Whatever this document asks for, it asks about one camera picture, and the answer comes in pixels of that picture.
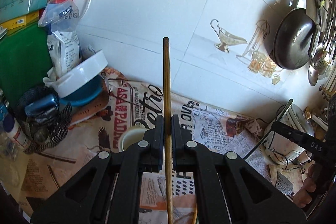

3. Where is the brown wooden chopstick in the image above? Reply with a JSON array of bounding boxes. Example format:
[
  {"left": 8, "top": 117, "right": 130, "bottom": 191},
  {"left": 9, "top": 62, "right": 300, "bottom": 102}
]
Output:
[{"left": 163, "top": 37, "right": 174, "bottom": 224}]

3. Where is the right hand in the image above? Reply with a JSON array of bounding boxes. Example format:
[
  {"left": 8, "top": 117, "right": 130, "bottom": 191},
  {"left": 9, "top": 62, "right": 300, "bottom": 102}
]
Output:
[{"left": 293, "top": 163, "right": 321, "bottom": 208}]

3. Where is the white plastic cup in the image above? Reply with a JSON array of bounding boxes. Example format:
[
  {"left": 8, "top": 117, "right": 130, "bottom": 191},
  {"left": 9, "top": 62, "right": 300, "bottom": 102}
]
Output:
[{"left": 118, "top": 126, "right": 147, "bottom": 152}]

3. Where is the newspaper print table cloth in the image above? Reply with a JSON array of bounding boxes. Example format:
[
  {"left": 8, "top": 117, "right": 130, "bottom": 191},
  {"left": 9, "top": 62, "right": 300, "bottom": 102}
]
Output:
[{"left": 18, "top": 68, "right": 287, "bottom": 214}]

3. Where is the blue bowl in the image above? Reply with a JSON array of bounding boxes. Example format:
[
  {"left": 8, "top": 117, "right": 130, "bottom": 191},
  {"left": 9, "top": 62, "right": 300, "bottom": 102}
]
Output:
[{"left": 59, "top": 75, "right": 103, "bottom": 107}]

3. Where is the black mesh bag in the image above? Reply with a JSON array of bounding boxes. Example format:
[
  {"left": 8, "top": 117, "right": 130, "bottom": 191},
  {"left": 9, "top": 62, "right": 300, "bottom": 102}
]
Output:
[{"left": 14, "top": 86, "right": 72, "bottom": 155}]

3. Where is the black wok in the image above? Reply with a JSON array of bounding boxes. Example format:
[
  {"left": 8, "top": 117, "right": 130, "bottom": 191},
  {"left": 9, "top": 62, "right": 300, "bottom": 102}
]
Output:
[{"left": 273, "top": 7, "right": 317, "bottom": 71}]

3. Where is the green container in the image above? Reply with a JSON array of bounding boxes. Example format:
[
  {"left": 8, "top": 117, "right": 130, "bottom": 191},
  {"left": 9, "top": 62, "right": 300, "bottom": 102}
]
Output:
[{"left": 0, "top": 23, "right": 52, "bottom": 106}]

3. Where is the white plastic bag package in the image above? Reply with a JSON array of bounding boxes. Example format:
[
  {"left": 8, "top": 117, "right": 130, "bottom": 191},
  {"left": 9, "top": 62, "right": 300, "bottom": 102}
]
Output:
[{"left": 38, "top": 0, "right": 83, "bottom": 79}]

